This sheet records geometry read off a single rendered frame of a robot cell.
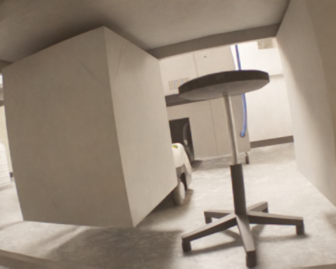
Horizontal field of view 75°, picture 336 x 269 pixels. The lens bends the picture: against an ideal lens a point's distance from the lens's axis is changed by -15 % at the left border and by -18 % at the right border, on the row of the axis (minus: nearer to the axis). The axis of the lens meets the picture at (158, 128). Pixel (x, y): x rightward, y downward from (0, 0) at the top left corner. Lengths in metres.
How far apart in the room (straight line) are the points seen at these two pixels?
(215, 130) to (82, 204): 1.85
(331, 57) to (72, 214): 0.90
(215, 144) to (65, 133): 1.87
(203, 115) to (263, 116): 1.40
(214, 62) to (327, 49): 2.00
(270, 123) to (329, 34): 3.06
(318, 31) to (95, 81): 0.64
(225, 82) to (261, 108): 2.92
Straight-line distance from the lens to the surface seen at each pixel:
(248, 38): 1.22
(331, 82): 0.70
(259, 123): 3.70
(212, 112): 2.49
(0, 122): 4.99
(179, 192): 1.48
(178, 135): 3.25
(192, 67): 2.64
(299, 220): 1.01
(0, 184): 3.46
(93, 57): 0.79
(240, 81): 0.80
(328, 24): 0.73
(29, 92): 0.96
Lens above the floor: 0.47
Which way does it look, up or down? level
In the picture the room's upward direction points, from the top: 9 degrees counter-clockwise
